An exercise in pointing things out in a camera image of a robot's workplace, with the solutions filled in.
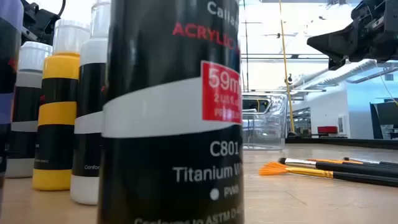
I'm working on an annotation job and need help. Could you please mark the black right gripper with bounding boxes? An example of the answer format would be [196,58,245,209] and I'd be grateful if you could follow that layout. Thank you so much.
[307,0,398,71]

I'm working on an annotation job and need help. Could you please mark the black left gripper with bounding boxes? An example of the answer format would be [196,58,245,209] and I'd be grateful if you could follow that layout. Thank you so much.
[21,1,62,46]

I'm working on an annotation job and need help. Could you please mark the clear plastic bin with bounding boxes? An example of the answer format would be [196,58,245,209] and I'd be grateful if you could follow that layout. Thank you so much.
[241,92,288,151]

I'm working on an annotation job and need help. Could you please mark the thin paintbrush gold ferrule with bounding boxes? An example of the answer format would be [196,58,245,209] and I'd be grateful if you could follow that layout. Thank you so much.
[307,158,398,169]

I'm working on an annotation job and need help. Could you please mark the white acrylic paint bottle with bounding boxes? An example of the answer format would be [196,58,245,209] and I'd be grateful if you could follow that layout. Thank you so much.
[70,0,112,206]
[97,0,245,224]

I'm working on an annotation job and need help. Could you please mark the thin paintbrush silver ferrule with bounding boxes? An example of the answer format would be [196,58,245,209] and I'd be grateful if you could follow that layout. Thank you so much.
[343,157,398,167]

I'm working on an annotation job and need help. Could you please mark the paintbrush black bristles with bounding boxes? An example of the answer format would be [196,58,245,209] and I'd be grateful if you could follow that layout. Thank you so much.
[277,157,398,179]

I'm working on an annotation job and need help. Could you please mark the fan paintbrush orange bristles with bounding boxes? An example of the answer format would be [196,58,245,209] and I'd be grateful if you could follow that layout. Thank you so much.
[258,161,398,188]

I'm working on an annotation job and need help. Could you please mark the grey acrylic paint bottle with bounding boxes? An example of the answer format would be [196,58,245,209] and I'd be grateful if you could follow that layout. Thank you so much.
[5,41,53,179]

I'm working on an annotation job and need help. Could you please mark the purple acrylic paint bottle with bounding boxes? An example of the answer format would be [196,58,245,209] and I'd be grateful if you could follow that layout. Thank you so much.
[0,0,24,218]

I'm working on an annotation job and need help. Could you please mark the yellow acrylic paint bottle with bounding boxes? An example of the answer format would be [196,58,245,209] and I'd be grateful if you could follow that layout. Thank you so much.
[32,19,91,192]

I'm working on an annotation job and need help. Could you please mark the black monitor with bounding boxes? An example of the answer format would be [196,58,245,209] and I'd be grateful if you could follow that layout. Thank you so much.
[369,101,398,140]

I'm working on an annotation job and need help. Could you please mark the yellow hanging cable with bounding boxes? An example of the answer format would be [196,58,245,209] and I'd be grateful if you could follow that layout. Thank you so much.
[279,0,296,136]

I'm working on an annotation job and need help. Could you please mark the black hanging cable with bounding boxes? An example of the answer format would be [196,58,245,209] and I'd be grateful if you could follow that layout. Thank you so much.
[243,0,249,93]

